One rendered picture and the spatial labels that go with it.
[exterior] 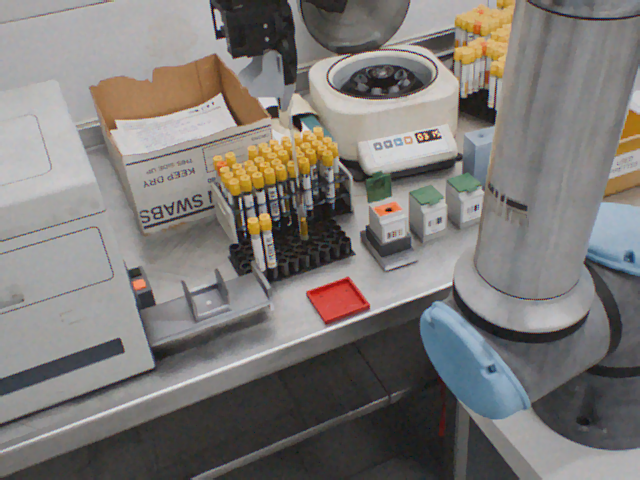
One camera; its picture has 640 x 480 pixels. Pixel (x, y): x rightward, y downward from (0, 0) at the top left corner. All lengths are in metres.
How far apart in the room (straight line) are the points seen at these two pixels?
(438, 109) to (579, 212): 0.76
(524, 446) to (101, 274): 0.50
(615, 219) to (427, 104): 0.59
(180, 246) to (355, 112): 0.36
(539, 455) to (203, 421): 1.02
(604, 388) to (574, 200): 0.30
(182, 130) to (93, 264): 0.54
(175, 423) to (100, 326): 0.83
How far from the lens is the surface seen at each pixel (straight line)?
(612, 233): 0.74
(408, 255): 1.09
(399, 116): 1.27
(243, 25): 0.89
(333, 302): 1.03
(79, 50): 1.44
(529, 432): 0.85
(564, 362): 0.67
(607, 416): 0.82
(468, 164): 1.21
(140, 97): 1.42
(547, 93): 0.50
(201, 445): 1.68
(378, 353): 1.79
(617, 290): 0.71
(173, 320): 1.00
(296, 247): 1.10
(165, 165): 1.17
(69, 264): 0.86
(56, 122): 0.94
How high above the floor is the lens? 1.58
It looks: 38 degrees down
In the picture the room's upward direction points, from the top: 6 degrees counter-clockwise
